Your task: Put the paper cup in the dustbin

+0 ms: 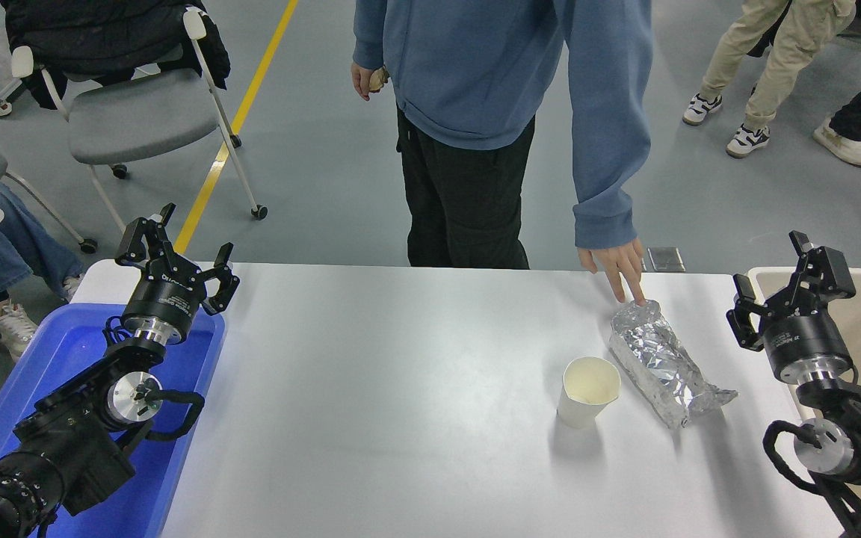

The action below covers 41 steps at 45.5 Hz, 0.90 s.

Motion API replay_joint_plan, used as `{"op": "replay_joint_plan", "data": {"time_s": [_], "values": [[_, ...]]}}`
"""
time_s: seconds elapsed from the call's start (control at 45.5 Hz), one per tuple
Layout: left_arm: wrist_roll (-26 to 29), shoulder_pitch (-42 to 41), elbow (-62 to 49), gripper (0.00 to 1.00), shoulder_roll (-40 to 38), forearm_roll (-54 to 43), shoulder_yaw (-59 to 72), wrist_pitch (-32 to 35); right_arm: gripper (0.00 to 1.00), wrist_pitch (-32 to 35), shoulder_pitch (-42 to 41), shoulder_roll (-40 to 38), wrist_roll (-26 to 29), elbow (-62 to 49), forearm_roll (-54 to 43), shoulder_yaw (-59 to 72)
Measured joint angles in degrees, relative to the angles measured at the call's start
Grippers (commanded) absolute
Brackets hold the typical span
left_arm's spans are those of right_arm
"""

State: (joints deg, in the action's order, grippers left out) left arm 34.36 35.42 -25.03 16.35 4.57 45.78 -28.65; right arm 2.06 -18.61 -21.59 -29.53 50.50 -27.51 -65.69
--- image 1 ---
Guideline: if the grey chair white frame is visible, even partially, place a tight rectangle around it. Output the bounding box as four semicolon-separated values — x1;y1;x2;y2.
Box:
10;7;269;232

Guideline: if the person's right hand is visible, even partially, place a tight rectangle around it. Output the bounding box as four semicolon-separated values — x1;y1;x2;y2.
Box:
351;62;381;102

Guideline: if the white paper cup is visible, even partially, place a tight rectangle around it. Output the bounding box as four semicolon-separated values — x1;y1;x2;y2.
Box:
556;356;622;430

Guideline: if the silver foil bundle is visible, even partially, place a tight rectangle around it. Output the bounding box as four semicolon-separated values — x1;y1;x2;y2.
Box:
609;300;739;430

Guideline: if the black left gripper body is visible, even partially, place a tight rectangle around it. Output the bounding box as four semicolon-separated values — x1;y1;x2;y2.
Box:
123;269;204;337

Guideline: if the silver floor plate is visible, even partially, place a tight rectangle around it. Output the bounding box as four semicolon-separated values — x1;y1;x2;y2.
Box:
647;247;686;273

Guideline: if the person's left hand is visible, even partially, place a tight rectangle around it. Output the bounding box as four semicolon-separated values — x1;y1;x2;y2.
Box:
577;238;648;306

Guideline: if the black jacket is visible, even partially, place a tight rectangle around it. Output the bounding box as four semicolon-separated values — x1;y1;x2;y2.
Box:
1;0;231;109

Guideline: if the blue plastic tray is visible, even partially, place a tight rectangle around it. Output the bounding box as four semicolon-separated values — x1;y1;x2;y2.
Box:
0;303;226;538

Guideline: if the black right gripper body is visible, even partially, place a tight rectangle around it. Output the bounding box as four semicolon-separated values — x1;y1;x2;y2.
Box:
763;310;854;383

